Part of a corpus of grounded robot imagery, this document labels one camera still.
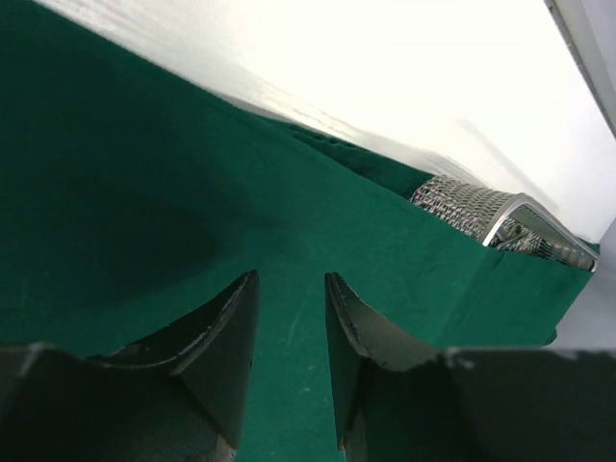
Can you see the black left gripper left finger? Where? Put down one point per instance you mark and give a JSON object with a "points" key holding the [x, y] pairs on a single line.
{"points": [[177, 394]]}

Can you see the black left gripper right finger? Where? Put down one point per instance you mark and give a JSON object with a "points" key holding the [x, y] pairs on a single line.
{"points": [[396, 398]]}

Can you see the metal mesh instrument tray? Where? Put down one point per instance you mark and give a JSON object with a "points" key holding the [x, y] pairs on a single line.
{"points": [[506, 221]]}

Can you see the green surgical drape cloth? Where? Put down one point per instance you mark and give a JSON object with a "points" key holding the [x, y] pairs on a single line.
{"points": [[130, 196]]}

